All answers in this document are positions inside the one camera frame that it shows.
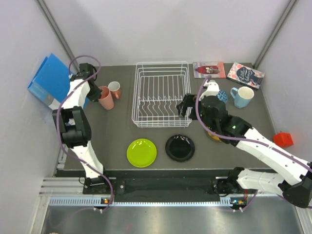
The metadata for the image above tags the salmon dotted mug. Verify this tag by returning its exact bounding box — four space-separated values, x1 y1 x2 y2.
108 81 121 99

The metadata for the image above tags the blue triangle pattern bowl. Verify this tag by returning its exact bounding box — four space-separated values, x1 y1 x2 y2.
216 90 228 103

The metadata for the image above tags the tall pink cup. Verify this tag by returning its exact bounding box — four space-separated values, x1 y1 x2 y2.
98 86 114 110

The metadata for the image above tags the black plate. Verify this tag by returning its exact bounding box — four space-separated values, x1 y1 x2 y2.
165 134 195 162

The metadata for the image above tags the yellow patterned plate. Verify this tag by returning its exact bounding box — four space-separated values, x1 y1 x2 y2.
207 132 222 142

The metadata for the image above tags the light blue mug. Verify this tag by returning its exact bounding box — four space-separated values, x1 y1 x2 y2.
230 86 254 109

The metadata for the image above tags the lime green plate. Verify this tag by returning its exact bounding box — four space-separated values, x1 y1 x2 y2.
126 138 157 168

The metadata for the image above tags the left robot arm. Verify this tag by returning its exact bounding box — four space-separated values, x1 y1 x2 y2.
52 63 111 194

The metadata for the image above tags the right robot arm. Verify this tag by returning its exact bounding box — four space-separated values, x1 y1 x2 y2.
176 94 312 208

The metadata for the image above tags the red thin book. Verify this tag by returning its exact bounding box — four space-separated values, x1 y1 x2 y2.
193 61 226 78

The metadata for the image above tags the blue folder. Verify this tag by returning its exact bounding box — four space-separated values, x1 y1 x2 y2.
27 53 70 110

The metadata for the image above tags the floral paperback book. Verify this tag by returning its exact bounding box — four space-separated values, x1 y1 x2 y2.
226 62 265 91

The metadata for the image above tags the orange red cube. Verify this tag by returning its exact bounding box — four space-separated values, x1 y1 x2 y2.
273 132 293 148

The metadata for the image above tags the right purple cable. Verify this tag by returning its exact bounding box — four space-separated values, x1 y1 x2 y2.
195 75 312 213

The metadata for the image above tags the white wire dish rack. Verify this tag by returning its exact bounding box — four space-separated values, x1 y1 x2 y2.
132 61 192 128

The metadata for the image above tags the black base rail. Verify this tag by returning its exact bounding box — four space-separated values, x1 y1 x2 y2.
82 167 247 202

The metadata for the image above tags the slotted cable duct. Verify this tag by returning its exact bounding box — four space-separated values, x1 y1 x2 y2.
49 196 244 208

